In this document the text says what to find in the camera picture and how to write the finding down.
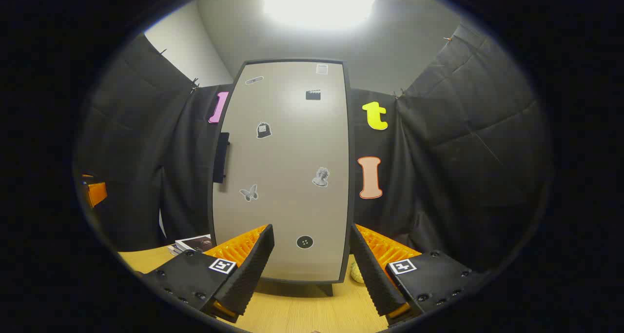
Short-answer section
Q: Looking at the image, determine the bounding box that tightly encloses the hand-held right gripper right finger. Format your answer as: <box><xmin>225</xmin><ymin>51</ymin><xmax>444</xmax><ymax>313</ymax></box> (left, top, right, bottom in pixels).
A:
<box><xmin>350</xmin><ymin>223</ymin><xmax>488</xmax><ymax>330</ymax></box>

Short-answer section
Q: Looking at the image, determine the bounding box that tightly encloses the ceiling light panel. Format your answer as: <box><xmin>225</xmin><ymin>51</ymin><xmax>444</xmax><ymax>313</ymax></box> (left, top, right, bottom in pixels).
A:
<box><xmin>263</xmin><ymin>0</ymin><xmax>376</xmax><ymax>31</ymax></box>

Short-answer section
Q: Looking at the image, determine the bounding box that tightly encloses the beige cabinet door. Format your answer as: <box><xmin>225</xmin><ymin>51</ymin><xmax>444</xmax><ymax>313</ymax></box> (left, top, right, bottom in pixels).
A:
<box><xmin>210</xmin><ymin>59</ymin><xmax>352</xmax><ymax>284</ymax></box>

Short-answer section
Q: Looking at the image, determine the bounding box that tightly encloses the white portrait cover book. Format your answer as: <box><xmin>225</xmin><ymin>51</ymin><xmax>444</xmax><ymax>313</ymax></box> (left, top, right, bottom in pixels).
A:
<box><xmin>175</xmin><ymin>234</ymin><xmax>214</xmax><ymax>254</ymax></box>

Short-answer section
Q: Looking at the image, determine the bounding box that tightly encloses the black cabinet door handle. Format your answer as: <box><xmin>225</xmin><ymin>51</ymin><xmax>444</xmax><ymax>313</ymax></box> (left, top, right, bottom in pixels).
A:
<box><xmin>213</xmin><ymin>132</ymin><xmax>231</xmax><ymax>184</ymax></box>

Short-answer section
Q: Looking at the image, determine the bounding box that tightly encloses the black backdrop cloth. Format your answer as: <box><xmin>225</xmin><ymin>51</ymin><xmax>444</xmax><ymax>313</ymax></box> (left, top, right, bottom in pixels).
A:
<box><xmin>73</xmin><ymin>23</ymin><xmax>554</xmax><ymax>275</ymax></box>

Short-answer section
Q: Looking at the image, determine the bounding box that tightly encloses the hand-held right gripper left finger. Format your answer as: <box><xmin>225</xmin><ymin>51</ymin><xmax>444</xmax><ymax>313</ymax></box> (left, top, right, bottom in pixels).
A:
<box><xmin>134</xmin><ymin>224</ymin><xmax>275</xmax><ymax>324</ymax></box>

